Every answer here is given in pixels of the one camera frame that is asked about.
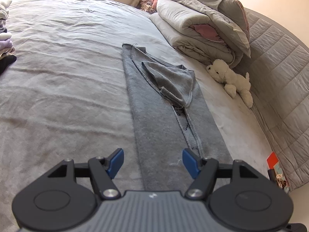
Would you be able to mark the pile of folded clothes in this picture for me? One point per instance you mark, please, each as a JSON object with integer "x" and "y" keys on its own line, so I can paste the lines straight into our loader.
{"x": 6, "y": 46}

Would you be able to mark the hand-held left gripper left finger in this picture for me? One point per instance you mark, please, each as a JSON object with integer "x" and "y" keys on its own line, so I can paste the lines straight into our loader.
{"x": 116, "y": 160}

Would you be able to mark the grey knitted sweater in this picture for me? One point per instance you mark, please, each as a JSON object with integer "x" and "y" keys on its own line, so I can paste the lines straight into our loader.
{"x": 154, "y": 125}

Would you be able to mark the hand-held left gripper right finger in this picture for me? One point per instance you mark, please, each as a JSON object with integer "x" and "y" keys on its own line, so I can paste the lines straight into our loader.
{"x": 190, "y": 163}

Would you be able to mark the quilted grey headboard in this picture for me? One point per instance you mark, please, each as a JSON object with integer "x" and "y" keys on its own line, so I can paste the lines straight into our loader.
{"x": 277, "y": 77}

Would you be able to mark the white plush dog toy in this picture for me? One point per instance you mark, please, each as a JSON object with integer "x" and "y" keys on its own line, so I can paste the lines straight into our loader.
{"x": 231, "y": 77}

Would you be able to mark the heap of pink clothes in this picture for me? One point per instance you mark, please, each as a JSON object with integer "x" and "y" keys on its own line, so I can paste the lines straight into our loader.
{"x": 152, "y": 0}

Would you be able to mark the orange box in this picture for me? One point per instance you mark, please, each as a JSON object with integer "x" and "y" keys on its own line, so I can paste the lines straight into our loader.
{"x": 272, "y": 160}

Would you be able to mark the folded grey comforter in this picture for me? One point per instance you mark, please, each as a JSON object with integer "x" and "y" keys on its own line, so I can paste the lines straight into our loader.
{"x": 181, "y": 29}

